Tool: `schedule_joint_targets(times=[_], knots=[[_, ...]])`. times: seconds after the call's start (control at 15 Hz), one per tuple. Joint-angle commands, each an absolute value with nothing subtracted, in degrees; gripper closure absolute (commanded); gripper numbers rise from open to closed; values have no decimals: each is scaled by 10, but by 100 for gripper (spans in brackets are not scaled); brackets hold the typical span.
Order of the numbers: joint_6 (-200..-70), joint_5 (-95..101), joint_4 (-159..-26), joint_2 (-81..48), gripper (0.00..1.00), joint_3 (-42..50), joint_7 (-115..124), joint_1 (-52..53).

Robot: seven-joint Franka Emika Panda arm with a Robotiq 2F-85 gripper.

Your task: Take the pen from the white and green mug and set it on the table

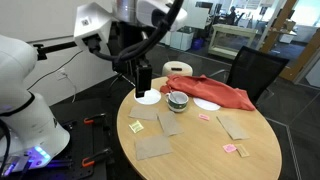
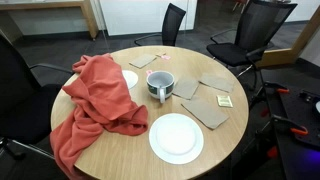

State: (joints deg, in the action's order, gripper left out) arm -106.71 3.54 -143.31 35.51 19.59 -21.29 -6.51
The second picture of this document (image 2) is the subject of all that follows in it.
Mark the white and green mug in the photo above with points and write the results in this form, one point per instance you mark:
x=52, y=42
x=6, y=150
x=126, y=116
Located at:
x=160, y=85

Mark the small pink packet near mug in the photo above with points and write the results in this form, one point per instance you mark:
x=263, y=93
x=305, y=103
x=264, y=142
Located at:
x=148, y=72

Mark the brown napkin beside mug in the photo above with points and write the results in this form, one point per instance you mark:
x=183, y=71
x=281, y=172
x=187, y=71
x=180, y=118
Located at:
x=186, y=87

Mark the small white plate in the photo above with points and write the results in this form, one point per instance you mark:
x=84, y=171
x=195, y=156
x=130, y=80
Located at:
x=130, y=77

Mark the pink sugar packet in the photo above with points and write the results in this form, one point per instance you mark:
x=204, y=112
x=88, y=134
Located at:
x=165, y=57

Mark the brown napkin far left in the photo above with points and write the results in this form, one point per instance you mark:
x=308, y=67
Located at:
x=142, y=60

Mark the large white plate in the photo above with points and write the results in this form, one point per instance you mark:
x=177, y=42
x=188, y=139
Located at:
x=176, y=139

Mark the brown napkin near plate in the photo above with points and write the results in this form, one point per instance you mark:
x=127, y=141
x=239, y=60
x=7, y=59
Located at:
x=205, y=112

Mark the orange red fleece blanket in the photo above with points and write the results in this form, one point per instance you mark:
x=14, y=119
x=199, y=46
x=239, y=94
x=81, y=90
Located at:
x=102, y=103

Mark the brown napkin far right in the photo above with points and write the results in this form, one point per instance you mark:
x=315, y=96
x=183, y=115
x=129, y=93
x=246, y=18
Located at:
x=217, y=82

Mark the black chair far centre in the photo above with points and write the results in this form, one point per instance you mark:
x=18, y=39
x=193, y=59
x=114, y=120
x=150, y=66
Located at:
x=170, y=27

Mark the wooden desk background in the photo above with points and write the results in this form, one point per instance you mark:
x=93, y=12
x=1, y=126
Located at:
x=39, y=17

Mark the black mesh chair right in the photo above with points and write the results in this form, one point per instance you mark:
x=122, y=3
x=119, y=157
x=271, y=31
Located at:
x=258, y=24

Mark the black chair left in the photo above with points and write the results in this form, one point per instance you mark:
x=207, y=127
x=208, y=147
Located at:
x=25, y=105

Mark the black mounting board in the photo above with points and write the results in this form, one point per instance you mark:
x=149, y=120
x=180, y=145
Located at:
x=300, y=107

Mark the black clamp orange handle upper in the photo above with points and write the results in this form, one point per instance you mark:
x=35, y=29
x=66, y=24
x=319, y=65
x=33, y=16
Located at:
x=273, y=85

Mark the black clamp orange handle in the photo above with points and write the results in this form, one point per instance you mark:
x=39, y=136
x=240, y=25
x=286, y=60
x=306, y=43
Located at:
x=273, y=85
x=284, y=125

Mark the black clamp orange handle lower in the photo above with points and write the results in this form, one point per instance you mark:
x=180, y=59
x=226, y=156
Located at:
x=284, y=125

